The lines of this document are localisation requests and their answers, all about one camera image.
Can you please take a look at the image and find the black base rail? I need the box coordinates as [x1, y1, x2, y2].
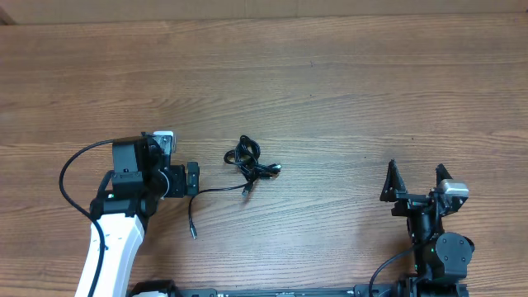
[125, 280, 469, 297]

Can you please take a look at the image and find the right camera cable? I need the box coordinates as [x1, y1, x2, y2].
[368, 241, 426, 297]

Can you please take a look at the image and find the camera cable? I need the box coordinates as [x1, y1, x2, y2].
[368, 241, 426, 297]
[59, 139, 116, 297]

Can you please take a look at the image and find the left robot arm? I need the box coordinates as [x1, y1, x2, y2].
[75, 131, 200, 296]

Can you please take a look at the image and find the black cable bundle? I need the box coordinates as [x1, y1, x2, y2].
[224, 134, 283, 198]

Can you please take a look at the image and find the left camera cable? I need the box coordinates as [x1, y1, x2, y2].
[59, 139, 116, 297]

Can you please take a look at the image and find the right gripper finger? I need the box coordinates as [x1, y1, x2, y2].
[379, 159, 407, 202]
[436, 163, 453, 188]

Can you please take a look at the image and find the long black usb cable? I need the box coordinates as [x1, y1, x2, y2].
[187, 181, 248, 241]

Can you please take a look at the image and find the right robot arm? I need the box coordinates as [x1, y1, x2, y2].
[368, 160, 475, 296]

